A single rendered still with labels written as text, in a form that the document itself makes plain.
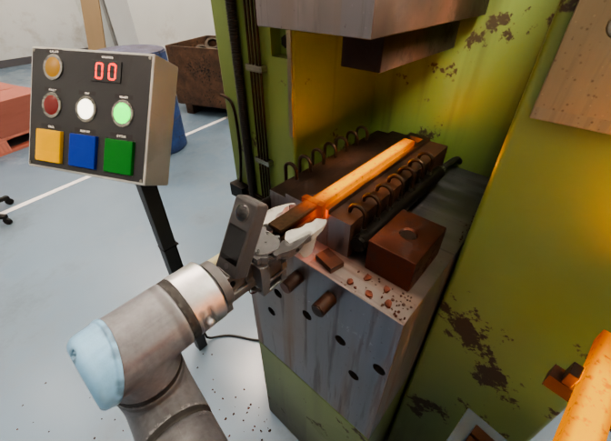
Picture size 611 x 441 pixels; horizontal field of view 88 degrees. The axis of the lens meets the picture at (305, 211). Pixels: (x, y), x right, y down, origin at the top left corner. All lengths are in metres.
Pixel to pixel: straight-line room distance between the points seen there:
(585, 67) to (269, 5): 0.39
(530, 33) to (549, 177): 0.39
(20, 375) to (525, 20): 2.06
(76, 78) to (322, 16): 0.63
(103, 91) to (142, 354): 0.62
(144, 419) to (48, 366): 1.37
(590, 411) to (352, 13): 0.48
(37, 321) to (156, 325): 1.66
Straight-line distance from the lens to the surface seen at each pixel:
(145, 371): 0.43
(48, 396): 1.77
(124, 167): 0.81
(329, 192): 0.59
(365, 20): 0.43
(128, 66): 0.84
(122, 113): 0.83
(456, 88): 0.91
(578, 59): 0.49
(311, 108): 0.78
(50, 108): 0.98
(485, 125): 0.91
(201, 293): 0.43
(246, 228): 0.44
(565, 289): 0.64
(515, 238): 0.60
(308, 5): 0.48
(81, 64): 0.93
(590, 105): 0.50
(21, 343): 2.01
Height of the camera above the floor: 1.33
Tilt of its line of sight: 36 degrees down
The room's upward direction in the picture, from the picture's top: straight up
